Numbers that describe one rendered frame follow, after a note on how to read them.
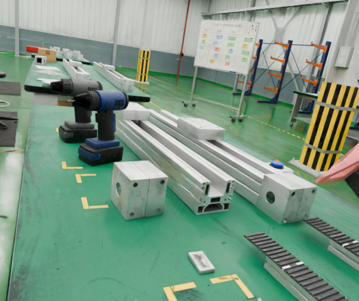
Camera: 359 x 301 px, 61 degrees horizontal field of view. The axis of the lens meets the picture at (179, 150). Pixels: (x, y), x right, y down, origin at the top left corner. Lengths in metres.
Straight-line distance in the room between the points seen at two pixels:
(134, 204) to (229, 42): 6.15
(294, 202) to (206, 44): 6.41
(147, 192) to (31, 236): 0.23
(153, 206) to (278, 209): 0.31
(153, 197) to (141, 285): 0.22
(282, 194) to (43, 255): 0.53
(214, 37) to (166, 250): 6.50
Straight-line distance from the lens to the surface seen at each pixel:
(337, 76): 4.24
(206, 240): 0.65
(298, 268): 0.60
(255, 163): 0.94
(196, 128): 1.05
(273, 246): 0.64
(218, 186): 0.77
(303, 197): 0.81
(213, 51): 6.91
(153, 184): 0.66
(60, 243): 0.61
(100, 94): 0.90
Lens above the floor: 1.13
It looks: 17 degrees down
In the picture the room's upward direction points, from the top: 9 degrees clockwise
